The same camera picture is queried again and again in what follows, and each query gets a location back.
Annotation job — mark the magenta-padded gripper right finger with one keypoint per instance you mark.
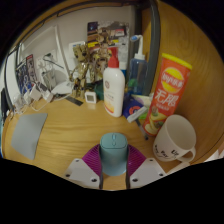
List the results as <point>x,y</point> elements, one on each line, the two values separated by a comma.
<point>136,160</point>

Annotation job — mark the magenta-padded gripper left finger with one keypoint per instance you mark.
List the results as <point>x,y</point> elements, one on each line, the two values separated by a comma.
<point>91,160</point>

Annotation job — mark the light blue computer mouse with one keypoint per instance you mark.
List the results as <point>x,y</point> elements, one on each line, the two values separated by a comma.
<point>114,153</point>

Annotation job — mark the grey mouse pad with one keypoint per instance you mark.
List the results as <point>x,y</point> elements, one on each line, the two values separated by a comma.
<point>28,135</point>

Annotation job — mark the black pen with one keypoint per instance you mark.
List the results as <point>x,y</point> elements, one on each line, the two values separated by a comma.
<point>141,130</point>

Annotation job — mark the white mug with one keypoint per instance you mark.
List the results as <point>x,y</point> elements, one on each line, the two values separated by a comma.
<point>175,138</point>

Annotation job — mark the blue packet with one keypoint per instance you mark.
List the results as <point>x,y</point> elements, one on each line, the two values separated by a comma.
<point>130,106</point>

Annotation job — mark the light green packet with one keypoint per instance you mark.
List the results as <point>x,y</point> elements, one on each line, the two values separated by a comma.
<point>146,100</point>

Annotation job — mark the small white square clock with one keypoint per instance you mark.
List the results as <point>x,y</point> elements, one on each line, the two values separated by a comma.
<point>90,97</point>

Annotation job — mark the dark green round container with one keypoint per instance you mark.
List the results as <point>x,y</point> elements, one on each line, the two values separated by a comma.
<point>99,90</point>

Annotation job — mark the white red-pump lotion bottle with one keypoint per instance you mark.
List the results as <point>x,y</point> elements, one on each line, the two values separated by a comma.
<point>113,90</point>

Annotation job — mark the orange chips can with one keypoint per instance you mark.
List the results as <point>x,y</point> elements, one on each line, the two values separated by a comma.
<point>168,93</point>

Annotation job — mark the white charger block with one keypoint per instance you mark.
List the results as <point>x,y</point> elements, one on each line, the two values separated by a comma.
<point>35,92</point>
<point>47,96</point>

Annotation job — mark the blue spray bottle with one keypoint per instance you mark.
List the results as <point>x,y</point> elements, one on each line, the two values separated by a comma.
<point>137,73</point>

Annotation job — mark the steel cup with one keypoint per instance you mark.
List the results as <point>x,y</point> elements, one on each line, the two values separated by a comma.
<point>50,79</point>

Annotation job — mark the small blue bottle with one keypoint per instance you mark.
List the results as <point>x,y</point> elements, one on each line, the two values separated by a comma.
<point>123,68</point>

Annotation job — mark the black bag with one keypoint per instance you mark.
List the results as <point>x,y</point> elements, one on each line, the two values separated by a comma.
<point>4,101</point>

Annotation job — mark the grey gooseneck light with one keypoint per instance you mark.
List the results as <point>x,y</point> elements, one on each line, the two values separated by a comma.
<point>53,60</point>

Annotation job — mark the colourful figure box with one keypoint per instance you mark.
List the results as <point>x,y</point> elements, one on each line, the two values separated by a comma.
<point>120,31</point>

